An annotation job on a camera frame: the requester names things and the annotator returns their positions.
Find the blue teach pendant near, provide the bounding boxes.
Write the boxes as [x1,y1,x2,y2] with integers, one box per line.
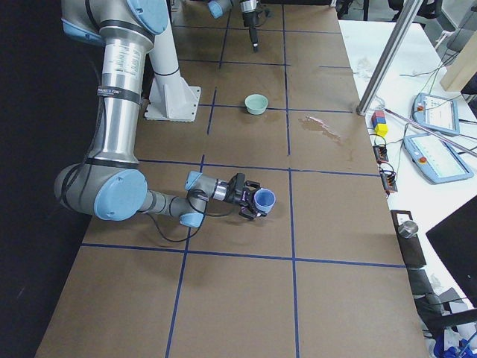
[403,134,474,184]

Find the blue teach pendant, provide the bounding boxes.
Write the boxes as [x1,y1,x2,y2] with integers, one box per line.
[403,134,474,184]
[411,92,460,136]

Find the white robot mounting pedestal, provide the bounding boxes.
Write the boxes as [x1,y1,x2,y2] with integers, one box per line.
[145,12,201,122]

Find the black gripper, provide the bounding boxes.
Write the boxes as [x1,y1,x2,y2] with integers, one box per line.
[224,173,267,221]
[242,11,259,52]

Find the blue teach pendant far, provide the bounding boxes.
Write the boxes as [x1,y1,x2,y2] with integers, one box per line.
[411,92,460,136]

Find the red blue yellow blocks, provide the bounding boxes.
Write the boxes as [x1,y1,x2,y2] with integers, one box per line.
[371,110,388,137]

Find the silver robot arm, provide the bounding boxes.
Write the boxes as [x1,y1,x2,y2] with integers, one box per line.
[207,0,259,52]
[54,1,275,227]

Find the mint green plastic bowl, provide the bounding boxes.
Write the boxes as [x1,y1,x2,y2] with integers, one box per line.
[244,93,269,116]

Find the green handled reach grabber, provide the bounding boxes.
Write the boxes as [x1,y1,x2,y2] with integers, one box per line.
[383,108,477,157]

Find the black electronics board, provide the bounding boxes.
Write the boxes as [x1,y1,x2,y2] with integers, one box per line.
[379,169,398,195]
[373,145,389,164]

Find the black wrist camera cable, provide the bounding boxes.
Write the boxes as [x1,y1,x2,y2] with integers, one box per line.
[148,188,243,243]

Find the black Huawei monitor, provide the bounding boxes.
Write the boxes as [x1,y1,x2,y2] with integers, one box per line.
[426,197,476,307]

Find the aluminium frame post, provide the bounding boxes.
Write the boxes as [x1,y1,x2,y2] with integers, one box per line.
[356,0,423,116]

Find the steel cup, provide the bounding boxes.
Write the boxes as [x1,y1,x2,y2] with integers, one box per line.
[397,220,419,239]

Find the light blue plastic cup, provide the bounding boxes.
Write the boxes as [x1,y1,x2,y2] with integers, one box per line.
[253,188,276,214]

